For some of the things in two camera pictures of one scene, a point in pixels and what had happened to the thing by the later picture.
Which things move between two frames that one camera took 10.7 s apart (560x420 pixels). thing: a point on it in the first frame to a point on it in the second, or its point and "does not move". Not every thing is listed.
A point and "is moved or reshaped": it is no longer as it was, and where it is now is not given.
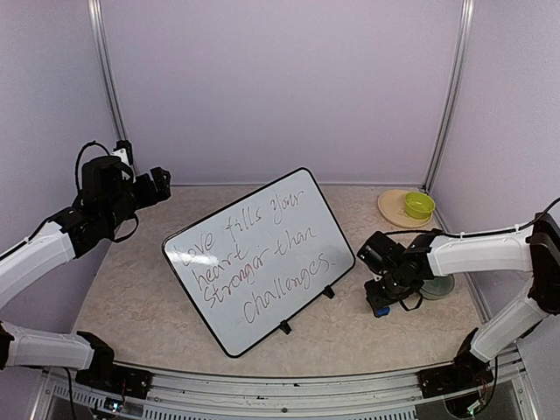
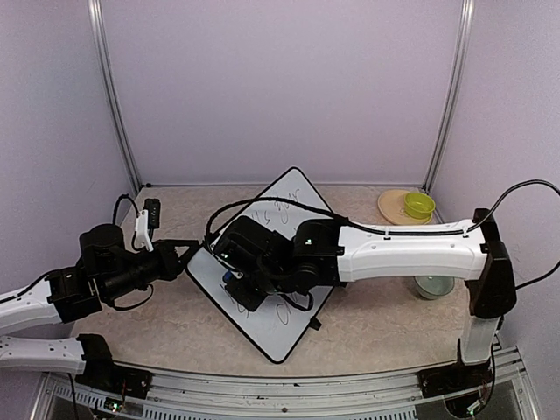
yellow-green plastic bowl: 418,205 does not move
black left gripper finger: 161,177 to 192,244
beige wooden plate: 392,208 does not move
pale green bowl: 437,288 does not move
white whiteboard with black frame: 250,267 is moved or reshaped
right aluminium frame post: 461,48 does not move
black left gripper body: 148,196 to 166,270
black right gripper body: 393,290 to 266,284
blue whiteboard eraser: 385,311 to 227,276
